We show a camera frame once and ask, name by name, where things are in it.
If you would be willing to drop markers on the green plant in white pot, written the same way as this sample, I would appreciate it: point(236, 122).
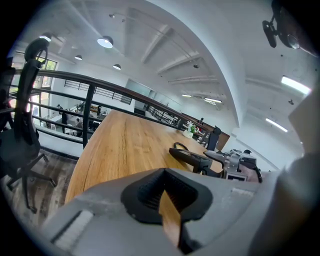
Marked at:
point(191, 130)

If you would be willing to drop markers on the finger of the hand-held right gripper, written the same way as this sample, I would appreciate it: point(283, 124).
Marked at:
point(212, 158)

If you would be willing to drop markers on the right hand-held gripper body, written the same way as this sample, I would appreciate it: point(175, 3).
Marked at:
point(233, 165)

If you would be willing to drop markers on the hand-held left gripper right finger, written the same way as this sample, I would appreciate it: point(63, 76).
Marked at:
point(220, 207)

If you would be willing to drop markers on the black office chair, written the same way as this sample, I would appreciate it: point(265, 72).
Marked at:
point(213, 138)
point(25, 140)

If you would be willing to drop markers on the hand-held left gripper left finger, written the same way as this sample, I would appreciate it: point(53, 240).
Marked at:
point(107, 225)

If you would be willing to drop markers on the ceiling strip light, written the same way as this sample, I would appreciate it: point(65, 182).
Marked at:
point(276, 125)
point(212, 100)
point(295, 84)

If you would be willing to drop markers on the black head-worn camera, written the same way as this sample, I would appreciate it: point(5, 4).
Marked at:
point(282, 30)

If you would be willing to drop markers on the person's right hand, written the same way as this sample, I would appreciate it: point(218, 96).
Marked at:
point(250, 172)

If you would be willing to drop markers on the black pendant lamp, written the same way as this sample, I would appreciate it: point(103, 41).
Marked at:
point(78, 57)
point(105, 42)
point(45, 37)
point(117, 66)

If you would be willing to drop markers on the black railing with wooden handrail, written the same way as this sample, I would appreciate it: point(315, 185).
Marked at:
point(88, 112)

